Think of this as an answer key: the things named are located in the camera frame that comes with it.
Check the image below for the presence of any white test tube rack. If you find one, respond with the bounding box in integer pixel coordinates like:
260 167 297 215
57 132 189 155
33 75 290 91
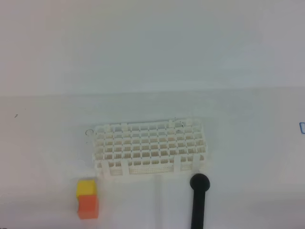
92 118 208 178

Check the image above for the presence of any yellow cube block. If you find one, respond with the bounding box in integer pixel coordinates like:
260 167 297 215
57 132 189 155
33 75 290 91
76 179 97 198

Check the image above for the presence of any orange cube block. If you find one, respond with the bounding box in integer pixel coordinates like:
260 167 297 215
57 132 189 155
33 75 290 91
77 195 99 219

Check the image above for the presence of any black round-headed post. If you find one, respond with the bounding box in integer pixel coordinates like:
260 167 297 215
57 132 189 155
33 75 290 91
190 173 210 229

